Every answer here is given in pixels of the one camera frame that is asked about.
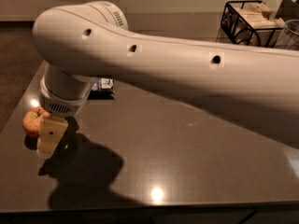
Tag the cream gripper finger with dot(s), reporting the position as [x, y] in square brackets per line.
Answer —
[51, 132]

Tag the red yellow apple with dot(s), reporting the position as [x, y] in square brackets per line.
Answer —
[32, 119]

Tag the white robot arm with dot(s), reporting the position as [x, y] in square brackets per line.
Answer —
[257, 87]

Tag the blue chip bag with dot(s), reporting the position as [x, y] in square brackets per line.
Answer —
[103, 86]

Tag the packets in basket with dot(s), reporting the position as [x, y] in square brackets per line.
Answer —
[256, 27]

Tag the clear glass container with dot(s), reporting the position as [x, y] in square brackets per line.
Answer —
[289, 37]

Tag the black wire basket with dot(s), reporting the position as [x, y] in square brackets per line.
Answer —
[230, 17]

